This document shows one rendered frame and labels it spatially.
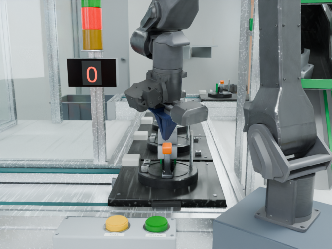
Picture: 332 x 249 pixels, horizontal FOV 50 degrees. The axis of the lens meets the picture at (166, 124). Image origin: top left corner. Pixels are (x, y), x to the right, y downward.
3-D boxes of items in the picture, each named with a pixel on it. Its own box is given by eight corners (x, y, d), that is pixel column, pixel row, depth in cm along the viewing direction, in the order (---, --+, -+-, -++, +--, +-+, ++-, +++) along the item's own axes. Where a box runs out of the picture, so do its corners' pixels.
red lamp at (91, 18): (100, 28, 86) (99, 7, 85) (79, 28, 86) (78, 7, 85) (103, 29, 91) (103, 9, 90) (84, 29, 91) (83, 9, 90)
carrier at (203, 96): (243, 103, 202) (244, 80, 199) (200, 103, 203) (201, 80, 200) (236, 96, 226) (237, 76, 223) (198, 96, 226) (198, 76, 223)
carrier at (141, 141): (213, 166, 97) (214, 121, 95) (124, 166, 98) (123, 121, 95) (205, 143, 121) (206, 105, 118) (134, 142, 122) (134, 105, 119)
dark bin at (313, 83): (336, 91, 70) (345, 56, 65) (267, 89, 72) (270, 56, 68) (316, 31, 91) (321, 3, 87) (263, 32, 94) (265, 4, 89)
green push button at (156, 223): (167, 237, 61) (167, 226, 61) (144, 236, 62) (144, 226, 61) (168, 225, 65) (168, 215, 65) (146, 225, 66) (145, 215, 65)
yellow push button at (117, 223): (126, 236, 62) (126, 226, 61) (103, 236, 62) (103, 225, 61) (129, 225, 66) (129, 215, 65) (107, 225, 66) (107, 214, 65)
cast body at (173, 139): (177, 159, 80) (177, 128, 78) (157, 159, 80) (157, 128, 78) (177, 148, 88) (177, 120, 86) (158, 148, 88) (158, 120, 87)
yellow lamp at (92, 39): (101, 50, 87) (100, 29, 86) (80, 50, 87) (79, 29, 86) (104, 49, 92) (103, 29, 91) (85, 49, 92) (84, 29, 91)
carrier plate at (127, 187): (226, 209, 72) (226, 198, 72) (107, 207, 73) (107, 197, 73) (213, 168, 96) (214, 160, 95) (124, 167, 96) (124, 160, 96)
